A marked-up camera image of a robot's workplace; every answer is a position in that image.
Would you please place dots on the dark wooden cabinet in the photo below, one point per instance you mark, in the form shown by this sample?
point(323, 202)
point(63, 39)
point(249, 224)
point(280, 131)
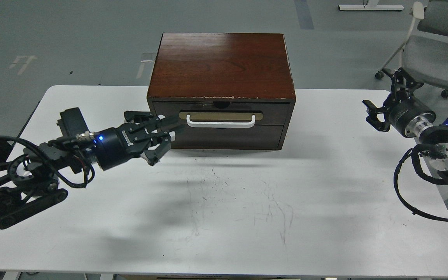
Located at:
point(224, 67)

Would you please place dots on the grey office chair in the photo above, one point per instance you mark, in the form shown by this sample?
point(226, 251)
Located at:
point(424, 51)

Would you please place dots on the wooden drawer with white handle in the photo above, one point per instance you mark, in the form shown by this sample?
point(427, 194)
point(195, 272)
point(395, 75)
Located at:
point(225, 111)

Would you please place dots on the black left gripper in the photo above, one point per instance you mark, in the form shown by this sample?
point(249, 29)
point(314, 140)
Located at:
point(144, 135)

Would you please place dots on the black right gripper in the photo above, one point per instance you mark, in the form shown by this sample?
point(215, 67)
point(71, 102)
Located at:
point(401, 110)

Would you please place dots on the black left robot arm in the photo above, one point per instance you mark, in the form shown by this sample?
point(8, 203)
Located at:
point(29, 184)

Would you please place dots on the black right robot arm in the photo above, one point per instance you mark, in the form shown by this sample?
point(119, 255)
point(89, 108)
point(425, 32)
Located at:
point(430, 161)

